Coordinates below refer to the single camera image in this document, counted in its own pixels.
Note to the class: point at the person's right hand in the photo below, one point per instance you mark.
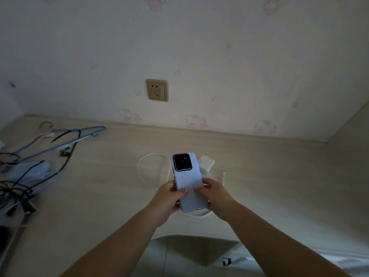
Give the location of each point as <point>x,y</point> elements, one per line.
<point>219,200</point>

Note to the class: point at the person's left hand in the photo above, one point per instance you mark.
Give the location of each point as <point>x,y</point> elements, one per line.
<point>162,200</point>

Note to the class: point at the person's right thumb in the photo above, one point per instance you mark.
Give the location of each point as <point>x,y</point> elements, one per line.
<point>201,191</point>

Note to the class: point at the person's left thumb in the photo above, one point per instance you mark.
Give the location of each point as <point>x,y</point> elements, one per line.
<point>178,193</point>

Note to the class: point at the light blue smartphone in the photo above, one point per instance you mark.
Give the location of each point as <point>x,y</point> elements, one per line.
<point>187,181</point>

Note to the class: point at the person's left forearm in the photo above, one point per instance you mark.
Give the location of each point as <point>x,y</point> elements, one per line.
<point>115,247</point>

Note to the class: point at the person's right forearm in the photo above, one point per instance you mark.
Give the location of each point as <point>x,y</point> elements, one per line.
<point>276,242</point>

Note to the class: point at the white charger adapter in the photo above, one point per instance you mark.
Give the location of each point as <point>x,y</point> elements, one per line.
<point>207,165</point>

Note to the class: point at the blue clothes hanger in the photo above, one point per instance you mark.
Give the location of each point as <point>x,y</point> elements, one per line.
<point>63,141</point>

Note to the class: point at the light blue pouch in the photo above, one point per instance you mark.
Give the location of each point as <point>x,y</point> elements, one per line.
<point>27,171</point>

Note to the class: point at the white garment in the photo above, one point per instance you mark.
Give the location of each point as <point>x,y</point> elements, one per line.
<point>340,261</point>

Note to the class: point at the gold wall socket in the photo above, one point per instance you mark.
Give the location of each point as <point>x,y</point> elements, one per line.
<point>156,90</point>

